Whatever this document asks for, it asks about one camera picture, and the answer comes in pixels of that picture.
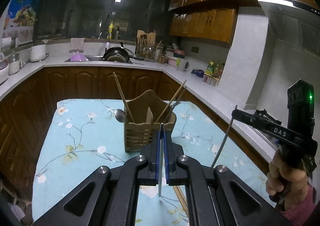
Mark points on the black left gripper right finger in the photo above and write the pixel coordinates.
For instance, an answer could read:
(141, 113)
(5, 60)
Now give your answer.
(215, 196)

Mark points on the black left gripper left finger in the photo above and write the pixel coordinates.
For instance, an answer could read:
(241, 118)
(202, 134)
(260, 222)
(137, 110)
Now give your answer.
(108, 196)

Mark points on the dark kitchen window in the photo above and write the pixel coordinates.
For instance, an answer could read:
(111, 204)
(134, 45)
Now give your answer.
(91, 18)

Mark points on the person's right hand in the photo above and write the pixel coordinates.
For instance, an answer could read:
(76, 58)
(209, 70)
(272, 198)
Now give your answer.
(282, 178)

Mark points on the wooden chopstick on table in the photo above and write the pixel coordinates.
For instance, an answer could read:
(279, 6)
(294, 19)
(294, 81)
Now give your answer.
(181, 199)

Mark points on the floral light blue tablecloth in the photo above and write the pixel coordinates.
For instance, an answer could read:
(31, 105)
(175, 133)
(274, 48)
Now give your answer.
(84, 134)

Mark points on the stainless steel spoon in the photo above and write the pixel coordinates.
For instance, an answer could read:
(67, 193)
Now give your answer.
(120, 115)

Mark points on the wooden slatted utensil holder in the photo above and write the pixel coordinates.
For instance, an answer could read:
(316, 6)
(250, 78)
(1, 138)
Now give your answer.
(144, 116)

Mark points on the dark metal chopstick in holder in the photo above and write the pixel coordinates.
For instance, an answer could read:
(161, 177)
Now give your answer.
(171, 108)

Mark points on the green yellow drink bottle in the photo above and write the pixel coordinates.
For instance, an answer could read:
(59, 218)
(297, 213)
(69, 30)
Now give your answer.
(210, 69)

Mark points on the range hood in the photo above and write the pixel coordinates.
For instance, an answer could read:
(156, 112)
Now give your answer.
(293, 22)

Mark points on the dark blue small container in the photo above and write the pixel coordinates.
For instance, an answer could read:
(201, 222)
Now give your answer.
(198, 72)

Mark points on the pink lidded bowl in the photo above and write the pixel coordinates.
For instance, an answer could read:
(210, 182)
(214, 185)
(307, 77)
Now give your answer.
(177, 54)

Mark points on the black wok pan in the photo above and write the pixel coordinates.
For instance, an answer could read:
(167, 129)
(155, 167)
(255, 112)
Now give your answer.
(120, 54)

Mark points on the purple plastic basin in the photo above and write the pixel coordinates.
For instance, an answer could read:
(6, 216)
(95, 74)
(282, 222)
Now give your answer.
(78, 57)

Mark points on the pink hanging dish cloth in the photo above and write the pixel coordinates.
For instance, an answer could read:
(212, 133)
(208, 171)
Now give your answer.
(77, 45)

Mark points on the wooden knife block rack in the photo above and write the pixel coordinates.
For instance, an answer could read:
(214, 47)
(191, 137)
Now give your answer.
(146, 46)

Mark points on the white round pot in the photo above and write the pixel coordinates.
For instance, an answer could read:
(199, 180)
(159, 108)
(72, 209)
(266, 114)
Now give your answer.
(38, 53)

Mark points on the glass jar with metal lid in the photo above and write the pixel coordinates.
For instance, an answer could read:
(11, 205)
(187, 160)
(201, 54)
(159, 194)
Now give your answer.
(15, 63)

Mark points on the white rice cooker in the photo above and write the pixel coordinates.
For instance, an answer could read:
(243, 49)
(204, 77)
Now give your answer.
(4, 69)

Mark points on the yellow dish soap bottle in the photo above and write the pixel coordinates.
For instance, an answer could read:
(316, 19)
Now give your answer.
(110, 30)

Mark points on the paper towel roll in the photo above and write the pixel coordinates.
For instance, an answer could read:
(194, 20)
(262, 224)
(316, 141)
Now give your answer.
(7, 42)

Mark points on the tropical fruit wall poster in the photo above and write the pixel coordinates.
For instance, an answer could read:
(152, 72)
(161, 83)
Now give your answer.
(19, 20)

